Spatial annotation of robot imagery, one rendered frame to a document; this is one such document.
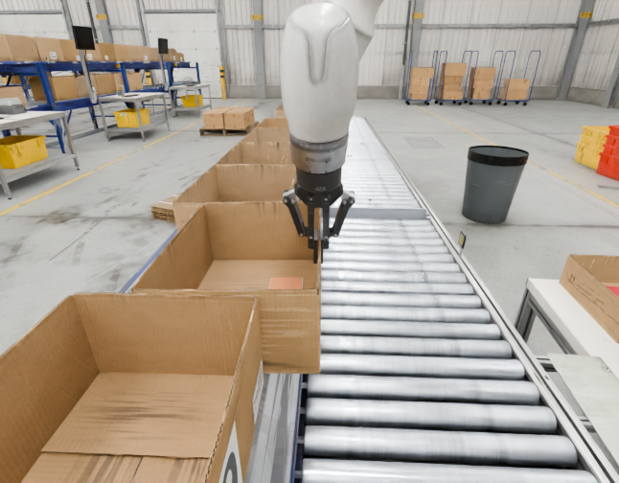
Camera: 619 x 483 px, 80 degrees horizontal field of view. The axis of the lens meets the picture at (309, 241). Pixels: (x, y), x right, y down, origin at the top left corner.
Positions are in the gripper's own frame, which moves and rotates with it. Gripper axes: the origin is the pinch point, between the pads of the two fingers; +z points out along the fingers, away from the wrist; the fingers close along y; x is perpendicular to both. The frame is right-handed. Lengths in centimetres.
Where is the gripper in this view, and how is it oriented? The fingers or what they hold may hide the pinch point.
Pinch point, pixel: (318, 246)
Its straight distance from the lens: 73.5
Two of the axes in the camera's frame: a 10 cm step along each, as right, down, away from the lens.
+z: 0.2, 6.9, 7.2
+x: 0.4, -7.2, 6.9
